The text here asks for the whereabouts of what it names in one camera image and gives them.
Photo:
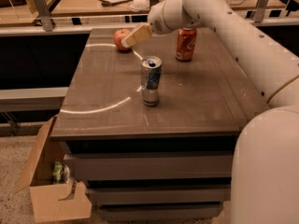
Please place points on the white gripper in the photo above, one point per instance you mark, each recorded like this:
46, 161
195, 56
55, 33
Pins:
156, 20

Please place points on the red apple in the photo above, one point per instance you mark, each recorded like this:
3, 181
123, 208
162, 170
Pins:
118, 36

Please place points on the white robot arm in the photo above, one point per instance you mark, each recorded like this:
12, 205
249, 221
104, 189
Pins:
265, 170

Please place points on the white face mask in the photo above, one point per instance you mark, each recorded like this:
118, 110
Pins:
138, 5

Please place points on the silver blue energy drink can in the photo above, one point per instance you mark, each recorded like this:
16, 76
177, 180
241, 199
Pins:
151, 68

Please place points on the orange soda can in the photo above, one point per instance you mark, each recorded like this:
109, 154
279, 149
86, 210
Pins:
186, 44

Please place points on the top grey drawer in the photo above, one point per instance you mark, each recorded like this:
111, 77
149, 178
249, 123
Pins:
147, 166

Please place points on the grey drawer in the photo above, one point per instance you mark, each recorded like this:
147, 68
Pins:
161, 194
147, 166
156, 212

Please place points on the green snack bag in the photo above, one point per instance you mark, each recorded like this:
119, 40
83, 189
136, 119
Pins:
57, 172

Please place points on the middle grey drawer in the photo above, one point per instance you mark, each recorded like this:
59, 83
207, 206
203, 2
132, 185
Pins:
161, 194

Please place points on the bottom grey drawer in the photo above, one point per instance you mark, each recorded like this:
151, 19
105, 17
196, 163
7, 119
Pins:
156, 212

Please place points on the cardboard box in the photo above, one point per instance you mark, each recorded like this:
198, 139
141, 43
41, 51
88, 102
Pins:
51, 202

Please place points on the left metal bracket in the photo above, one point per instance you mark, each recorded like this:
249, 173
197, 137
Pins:
44, 15

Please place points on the right metal bracket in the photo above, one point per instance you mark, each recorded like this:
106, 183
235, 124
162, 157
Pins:
259, 11

